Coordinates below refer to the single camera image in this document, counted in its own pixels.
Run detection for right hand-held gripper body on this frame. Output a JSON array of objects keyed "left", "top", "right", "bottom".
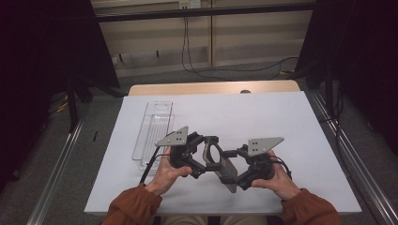
[{"left": 237, "top": 136, "right": 285, "bottom": 190}]

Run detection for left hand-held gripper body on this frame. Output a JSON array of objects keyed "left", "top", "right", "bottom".
[{"left": 154, "top": 126, "right": 205, "bottom": 176}]

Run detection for dark tray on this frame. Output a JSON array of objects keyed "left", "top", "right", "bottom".
[{"left": 202, "top": 137, "right": 238, "bottom": 194}]

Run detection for clear plastic container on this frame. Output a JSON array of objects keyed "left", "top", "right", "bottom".
[{"left": 131, "top": 100, "right": 174, "bottom": 173}]

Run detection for person's left hand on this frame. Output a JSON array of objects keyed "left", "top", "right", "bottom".
[{"left": 145, "top": 146, "right": 193, "bottom": 196}]

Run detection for person's right hand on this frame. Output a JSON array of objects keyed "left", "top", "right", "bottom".
[{"left": 252, "top": 149, "right": 301, "bottom": 201}]

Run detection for white table sheet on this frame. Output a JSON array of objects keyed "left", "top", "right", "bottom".
[{"left": 84, "top": 91, "right": 362, "bottom": 216}]

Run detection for wooden table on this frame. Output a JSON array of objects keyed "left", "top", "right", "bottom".
[{"left": 129, "top": 80, "right": 301, "bottom": 97}]

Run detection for black metal stand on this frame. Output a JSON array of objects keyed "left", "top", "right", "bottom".
[{"left": 65, "top": 74, "right": 95, "bottom": 132}]

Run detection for dark curtain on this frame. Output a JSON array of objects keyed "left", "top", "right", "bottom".
[
  {"left": 295, "top": 0, "right": 398, "bottom": 154},
  {"left": 0, "top": 0, "right": 121, "bottom": 188}
]

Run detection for right hand-held gripper cable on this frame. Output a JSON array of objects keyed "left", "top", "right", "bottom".
[{"left": 270, "top": 155, "right": 294, "bottom": 181}]

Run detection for hand-held gripper cable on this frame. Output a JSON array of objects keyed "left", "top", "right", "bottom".
[
  {"left": 270, "top": 155, "right": 294, "bottom": 181},
  {"left": 139, "top": 146, "right": 172, "bottom": 186}
]

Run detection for left hand-held gripper cable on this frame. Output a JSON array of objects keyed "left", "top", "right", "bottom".
[{"left": 139, "top": 146, "right": 172, "bottom": 186}]

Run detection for black floor cable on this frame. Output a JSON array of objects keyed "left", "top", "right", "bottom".
[{"left": 187, "top": 55, "right": 299, "bottom": 82}]

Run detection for aluminium floor rail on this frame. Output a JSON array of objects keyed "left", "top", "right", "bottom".
[
  {"left": 308, "top": 90, "right": 398, "bottom": 225},
  {"left": 26, "top": 102, "right": 92, "bottom": 225}
]

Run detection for black wall cables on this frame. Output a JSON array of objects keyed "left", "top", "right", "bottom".
[{"left": 181, "top": 7, "right": 196, "bottom": 74}]

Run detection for long wall desk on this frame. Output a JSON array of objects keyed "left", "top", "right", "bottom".
[{"left": 93, "top": 3, "right": 317, "bottom": 23}]

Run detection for white wall outlet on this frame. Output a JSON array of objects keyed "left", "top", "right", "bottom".
[{"left": 178, "top": 0, "right": 202, "bottom": 9}]

